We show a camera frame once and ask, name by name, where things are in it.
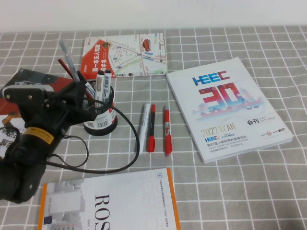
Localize white marker black cap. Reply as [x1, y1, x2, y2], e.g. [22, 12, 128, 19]
[94, 72, 105, 103]
[101, 69, 112, 103]
[84, 80, 96, 99]

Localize thick black cable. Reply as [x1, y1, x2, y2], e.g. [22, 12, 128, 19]
[44, 98, 141, 174]

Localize grey pen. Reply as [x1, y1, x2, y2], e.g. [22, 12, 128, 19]
[59, 39, 81, 83]

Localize white HEEC show catalogue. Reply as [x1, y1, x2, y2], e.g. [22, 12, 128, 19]
[165, 57, 295, 164]

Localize thin black cable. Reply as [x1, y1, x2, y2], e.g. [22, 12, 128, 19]
[49, 135, 89, 166]

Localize red map cover book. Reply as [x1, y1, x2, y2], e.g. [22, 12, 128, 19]
[80, 33, 168, 80]

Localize black mesh pen holder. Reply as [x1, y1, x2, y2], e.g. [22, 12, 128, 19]
[83, 80, 118, 137]

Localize orange edged ROS book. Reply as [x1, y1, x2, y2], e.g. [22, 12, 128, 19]
[37, 167, 181, 230]

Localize red black marker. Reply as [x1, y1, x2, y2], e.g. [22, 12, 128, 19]
[146, 103, 156, 153]

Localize all white marker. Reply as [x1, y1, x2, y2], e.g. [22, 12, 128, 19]
[138, 103, 151, 154]

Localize red pen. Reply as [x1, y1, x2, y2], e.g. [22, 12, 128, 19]
[163, 109, 173, 157]

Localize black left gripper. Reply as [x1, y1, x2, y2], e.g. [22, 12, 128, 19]
[43, 69, 101, 131]

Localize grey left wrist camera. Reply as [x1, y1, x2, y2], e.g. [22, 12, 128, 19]
[2, 83, 48, 109]

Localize grey white checked tablecloth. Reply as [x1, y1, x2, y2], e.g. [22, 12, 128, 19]
[0, 25, 307, 230]

